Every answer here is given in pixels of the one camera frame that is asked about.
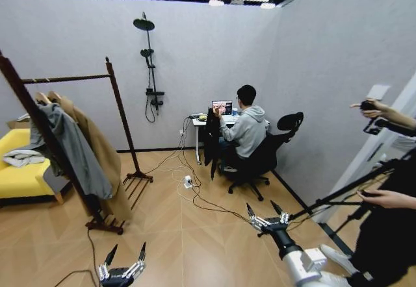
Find black tripod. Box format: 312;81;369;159
288;152;416;258

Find black hanging garment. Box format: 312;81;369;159
203;106;224;181

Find grey hanging garment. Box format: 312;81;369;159
29;103;113;200

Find tan long coat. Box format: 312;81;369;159
60;95;134;221

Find white floor cable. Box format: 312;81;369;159
171;166;200;204

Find open laptop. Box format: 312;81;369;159
211;100;234;116

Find black desk cable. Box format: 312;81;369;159
176;116;195;160

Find standing person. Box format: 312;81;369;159
320;156;416;287

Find dark long floor cable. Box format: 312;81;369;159
191;182;263;225

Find dark wooden garment rack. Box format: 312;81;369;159
0;49;154;236

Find white door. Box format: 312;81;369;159
320;71;416;226

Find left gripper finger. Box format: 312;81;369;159
124;242;147;280
98;243;119;282

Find brown cardboard box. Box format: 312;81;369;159
6;113;33;131

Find yellow sofa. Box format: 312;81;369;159
0;128;74;208

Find black thin floor cable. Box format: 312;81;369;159
57;227;102;287

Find black shower set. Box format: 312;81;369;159
132;11;166;124

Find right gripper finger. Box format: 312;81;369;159
270;199;291;226
246;202;266;238

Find white wall plate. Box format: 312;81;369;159
365;84;391;101

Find black office chair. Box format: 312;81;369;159
227;111;305;203

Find white desk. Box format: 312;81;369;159
191;113;270;166

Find seated person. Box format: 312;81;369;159
218;84;268;173

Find pale grey crumpled garment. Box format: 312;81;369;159
2;149;46;168

